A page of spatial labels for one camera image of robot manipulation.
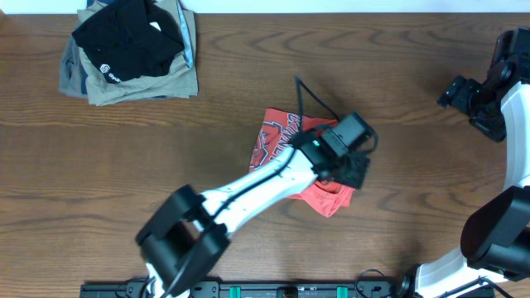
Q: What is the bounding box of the red soccer t-shirt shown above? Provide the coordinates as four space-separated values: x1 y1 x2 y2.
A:
249 108 355 218

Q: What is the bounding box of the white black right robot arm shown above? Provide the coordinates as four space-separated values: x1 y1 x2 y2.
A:
394 55 529 297

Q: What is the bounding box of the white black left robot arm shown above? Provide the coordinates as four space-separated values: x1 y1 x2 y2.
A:
136 129 377 297

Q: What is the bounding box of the khaki folded garment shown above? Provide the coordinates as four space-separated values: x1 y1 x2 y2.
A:
79 0 198 106

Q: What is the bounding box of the light blue folded garment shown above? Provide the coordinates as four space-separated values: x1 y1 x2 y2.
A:
176 0 194 69

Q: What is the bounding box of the black folded garment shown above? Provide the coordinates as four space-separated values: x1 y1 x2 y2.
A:
72 0 185 84

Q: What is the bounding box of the grey folded garment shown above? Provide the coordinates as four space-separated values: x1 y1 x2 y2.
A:
58 36 88 99

